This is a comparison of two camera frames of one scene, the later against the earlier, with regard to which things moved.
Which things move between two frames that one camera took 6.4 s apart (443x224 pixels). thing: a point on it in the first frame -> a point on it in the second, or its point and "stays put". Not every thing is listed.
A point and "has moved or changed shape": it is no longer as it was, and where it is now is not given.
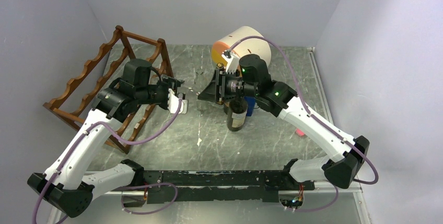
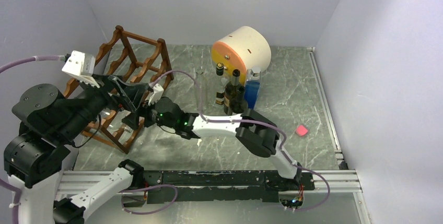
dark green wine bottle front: x=236 y=114 stays put
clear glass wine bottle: x=196 y=83 has moved or changed shape
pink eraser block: x=300 y=132 stays put
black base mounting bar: x=203 y=186 stays put
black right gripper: x=217 y=90 -> x=132 y=119
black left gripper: x=169 y=82 -> x=133 y=93
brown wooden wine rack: x=124 y=78 stays put
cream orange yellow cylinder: x=257 y=46 stays put
